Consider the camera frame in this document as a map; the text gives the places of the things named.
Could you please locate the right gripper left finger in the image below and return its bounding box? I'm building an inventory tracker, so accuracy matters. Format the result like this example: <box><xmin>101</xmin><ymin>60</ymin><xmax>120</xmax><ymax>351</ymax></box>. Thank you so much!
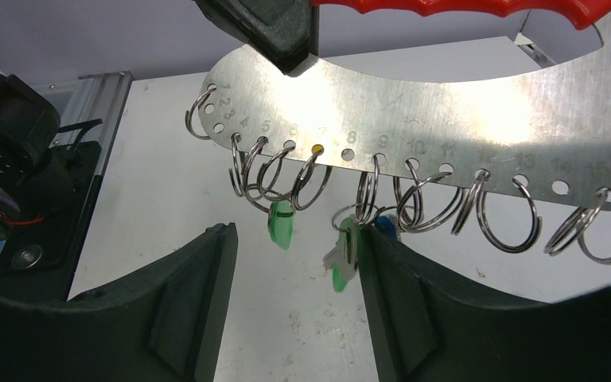
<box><xmin>0</xmin><ymin>223</ymin><xmax>238</xmax><ymax>381</ymax></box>

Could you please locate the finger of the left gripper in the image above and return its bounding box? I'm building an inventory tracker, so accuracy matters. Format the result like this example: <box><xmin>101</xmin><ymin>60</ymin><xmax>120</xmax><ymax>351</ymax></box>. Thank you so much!
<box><xmin>195</xmin><ymin>0</ymin><xmax>319</xmax><ymax>74</ymax></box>

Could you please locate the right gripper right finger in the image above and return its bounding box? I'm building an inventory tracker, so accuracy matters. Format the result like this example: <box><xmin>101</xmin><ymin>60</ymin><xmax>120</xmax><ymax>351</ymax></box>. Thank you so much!
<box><xmin>359</xmin><ymin>228</ymin><xmax>611</xmax><ymax>381</ymax></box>

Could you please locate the red-handled metal key holder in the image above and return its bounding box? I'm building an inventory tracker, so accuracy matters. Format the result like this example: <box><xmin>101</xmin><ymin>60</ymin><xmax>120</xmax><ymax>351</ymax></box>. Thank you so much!
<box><xmin>184</xmin><ymin>0</ymin><xmax>611</xmax><ymax>266</ymax></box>

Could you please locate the green key tag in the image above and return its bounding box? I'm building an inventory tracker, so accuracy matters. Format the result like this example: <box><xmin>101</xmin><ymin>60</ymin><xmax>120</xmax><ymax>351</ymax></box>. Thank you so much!
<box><xmin>268</xmin><ymin>201</ymin><xmax>295</xmax><ymax>250</ymax></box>
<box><xmin>333</xmin><ymin>215</ymin><xmax>360</xmax><ymax>293</ymax></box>

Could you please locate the metal key on green tag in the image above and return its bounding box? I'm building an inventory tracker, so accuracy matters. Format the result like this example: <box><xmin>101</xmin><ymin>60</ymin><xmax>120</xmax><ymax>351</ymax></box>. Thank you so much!
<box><xmin>323</xmin><ymin>215</ymin><xmax>360</xmax><ymax>281</ymax></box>

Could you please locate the blue key tag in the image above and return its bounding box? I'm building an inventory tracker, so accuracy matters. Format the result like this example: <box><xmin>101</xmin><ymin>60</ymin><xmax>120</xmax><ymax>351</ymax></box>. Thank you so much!
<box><xmin>374</xmin><ymin>214</ymin><xmax>401</xmax><ymax>241</ymax></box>

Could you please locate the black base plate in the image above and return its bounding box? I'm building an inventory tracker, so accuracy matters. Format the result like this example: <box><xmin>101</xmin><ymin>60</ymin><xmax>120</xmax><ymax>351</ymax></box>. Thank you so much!
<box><xmin>0</xmin><ymin>142</ymin><xmax>102</xmax><ymax>302</ymax></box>

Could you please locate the aluminium right rail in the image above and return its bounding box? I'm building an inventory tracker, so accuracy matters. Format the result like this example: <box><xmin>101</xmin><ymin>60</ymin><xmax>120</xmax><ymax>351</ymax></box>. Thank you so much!
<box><xmin>514</xmin><ymin>33</ymin><xmax>556</xmax><ymax>68</ymax></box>

